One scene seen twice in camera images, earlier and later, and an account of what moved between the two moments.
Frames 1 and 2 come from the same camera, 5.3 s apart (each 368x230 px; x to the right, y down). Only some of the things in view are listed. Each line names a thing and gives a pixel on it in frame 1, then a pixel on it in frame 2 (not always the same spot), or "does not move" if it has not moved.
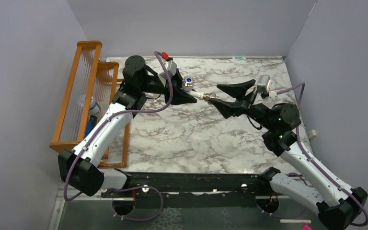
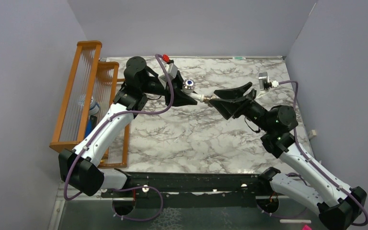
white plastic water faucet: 187,84 does not move
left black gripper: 179,96 does not move
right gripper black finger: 228,109 does not move
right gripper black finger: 238,89 → 233,93
